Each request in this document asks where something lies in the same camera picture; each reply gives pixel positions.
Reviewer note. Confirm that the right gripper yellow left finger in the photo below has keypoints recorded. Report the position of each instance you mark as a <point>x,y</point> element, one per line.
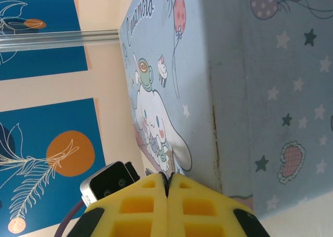
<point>112,216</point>

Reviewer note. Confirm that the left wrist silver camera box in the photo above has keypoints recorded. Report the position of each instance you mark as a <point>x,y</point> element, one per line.
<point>109,177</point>

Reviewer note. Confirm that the light blue zipper pouch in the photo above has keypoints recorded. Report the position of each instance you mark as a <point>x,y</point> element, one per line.
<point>234,91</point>

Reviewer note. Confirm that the blue poster white flower outline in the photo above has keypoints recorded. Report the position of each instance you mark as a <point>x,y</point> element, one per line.
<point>52,8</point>

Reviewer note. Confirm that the blue poster orange circle fern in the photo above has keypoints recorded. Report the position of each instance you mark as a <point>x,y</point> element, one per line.
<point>26,122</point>

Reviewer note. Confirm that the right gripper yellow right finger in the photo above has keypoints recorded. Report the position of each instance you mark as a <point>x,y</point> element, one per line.
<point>229,216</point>

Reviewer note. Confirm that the aluminium corner post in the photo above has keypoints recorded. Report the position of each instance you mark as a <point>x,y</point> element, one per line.
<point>52,39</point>

